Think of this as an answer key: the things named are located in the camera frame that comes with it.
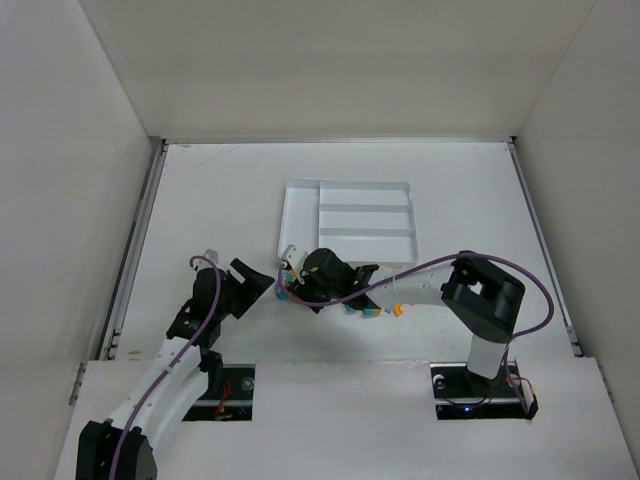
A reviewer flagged teal yellow lego block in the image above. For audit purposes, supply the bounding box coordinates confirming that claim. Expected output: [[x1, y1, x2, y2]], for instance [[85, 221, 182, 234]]
[[345, 305, 382, 318]]

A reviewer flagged teal round printed lego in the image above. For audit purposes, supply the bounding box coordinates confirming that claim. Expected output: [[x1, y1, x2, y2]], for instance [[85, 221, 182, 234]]
[[275, 269, 296, 301]]

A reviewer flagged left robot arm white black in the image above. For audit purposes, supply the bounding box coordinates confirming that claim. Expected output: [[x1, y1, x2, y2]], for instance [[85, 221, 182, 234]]
[[75, 250, 274, 479]]

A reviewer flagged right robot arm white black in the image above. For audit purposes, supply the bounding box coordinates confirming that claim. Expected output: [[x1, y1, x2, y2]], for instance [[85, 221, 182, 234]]
[[287, 248, 525, 380]]

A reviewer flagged white divided sorting tray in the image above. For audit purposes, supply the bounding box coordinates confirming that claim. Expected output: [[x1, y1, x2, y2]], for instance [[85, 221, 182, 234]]
[[278, 178, 419, 268]]

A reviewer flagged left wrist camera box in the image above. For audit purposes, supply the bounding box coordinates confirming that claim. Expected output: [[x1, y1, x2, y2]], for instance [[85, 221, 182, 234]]
[[204, 249, 219, 262]]

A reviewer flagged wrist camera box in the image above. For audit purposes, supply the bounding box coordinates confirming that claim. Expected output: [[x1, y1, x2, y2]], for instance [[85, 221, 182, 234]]
[[281, 244, 308, 272], [204, 249, 219, 262]]

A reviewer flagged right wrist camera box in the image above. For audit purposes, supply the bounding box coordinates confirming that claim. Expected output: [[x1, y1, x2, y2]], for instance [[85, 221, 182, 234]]
[[281, 244, 308, 272]]

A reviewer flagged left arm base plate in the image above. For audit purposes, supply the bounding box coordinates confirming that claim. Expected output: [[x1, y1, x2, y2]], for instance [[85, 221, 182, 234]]
[[183, 364, 256, 422]]

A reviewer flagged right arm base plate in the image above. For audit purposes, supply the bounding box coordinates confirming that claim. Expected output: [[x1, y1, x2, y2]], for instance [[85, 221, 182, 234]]
[[430, 361, 539, 421]]

